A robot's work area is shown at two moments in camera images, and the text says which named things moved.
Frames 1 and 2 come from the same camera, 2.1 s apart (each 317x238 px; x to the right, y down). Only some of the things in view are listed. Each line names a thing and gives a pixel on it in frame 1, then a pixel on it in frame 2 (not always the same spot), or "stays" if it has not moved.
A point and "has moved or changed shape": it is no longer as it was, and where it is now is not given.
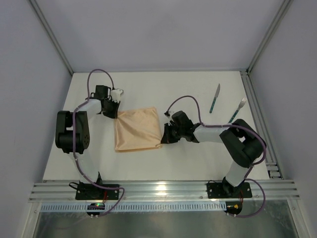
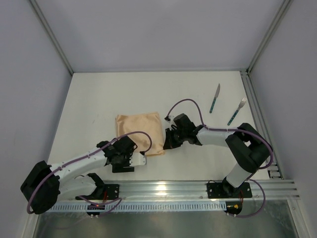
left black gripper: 110,106 to 123,168
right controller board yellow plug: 233,208 stays
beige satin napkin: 137,129 has moved or changed shape
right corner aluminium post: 280,17 stays
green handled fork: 235,114 stays
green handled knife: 216,96 stays
